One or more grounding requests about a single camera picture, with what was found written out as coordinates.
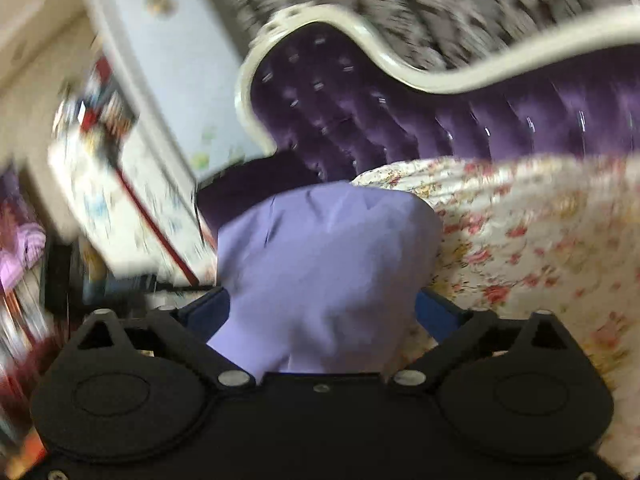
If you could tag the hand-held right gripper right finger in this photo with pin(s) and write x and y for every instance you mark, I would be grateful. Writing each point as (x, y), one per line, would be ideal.
(435, 312)

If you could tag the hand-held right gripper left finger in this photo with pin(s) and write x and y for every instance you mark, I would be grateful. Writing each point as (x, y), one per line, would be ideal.
(207, 312)

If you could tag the lavender zip hoodie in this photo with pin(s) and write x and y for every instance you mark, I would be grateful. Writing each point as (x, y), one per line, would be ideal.
(320, 260)

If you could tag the floral bedspread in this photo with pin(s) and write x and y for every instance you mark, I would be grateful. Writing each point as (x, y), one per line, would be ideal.
(525, 240)

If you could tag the dark purple pillow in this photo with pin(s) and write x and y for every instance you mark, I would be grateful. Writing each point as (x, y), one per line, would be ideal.
(250, 180)

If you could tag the white cartoon-print cabinet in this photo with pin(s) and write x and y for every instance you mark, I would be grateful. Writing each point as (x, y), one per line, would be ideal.
(100, 180)

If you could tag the pink cloth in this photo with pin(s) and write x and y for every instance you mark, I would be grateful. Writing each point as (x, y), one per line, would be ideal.
(20, 255)

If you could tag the purple tufted cream-framed headboard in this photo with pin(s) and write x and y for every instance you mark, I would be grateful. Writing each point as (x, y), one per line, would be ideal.
(350, 110)

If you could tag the red stick vacuum cleaner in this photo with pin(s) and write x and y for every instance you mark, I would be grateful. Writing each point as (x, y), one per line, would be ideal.
(110, 110)

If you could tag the grey damask curtain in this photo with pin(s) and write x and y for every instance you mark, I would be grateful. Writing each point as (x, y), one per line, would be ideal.
(400, 0)

